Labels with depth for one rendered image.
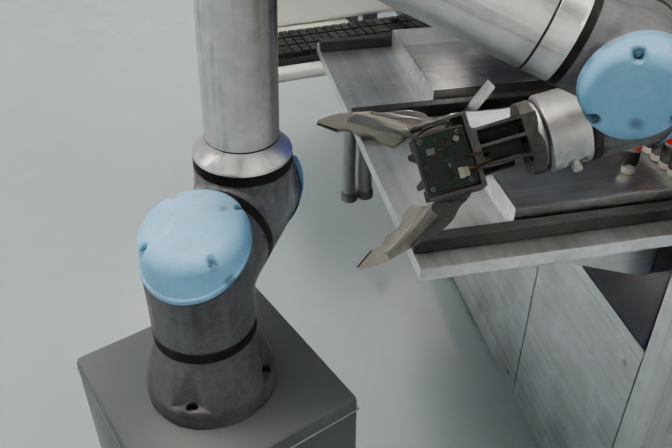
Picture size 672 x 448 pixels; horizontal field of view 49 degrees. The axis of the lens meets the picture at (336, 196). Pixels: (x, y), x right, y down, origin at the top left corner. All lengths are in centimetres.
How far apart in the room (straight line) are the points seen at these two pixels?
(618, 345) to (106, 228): 170
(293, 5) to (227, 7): 103
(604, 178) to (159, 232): 65
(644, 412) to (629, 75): 87
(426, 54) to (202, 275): 83
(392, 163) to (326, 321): 105
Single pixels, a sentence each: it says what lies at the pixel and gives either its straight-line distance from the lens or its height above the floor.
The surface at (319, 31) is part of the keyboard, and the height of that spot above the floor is 83.
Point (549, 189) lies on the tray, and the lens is 109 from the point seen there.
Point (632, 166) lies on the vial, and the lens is 115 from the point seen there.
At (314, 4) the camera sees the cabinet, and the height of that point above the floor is 85.
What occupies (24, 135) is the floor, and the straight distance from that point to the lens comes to 317.
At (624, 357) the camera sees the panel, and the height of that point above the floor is 55.
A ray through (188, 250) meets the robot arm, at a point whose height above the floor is 101.
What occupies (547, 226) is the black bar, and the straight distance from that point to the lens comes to 99.
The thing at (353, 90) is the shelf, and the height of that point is 88.
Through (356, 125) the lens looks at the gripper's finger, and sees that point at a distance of 74.
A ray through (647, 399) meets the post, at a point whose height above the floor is 53.
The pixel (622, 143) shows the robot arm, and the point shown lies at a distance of 73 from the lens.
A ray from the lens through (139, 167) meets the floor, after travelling 282.
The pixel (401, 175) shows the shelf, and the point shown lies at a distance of 109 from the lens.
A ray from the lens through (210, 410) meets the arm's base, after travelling 86.
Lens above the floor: 148
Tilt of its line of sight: 35 degrees down
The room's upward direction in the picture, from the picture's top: straight up
